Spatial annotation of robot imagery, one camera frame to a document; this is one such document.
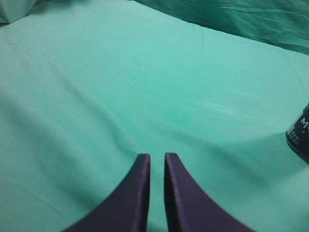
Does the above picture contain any black Monster energy can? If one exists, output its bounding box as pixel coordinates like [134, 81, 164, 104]
[285, 104, 309, 164]

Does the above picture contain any green cloth backdrop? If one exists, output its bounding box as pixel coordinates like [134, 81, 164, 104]
[0, 0, 309, 55]

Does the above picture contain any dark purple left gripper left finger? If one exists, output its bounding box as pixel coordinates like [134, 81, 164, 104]
[64, 154, 151, 232]

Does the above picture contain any green table cloth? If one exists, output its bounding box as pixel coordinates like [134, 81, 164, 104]
[0, 0, 309, 232]

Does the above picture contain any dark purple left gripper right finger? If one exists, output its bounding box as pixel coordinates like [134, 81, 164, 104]
[164, 153, 252, 232]

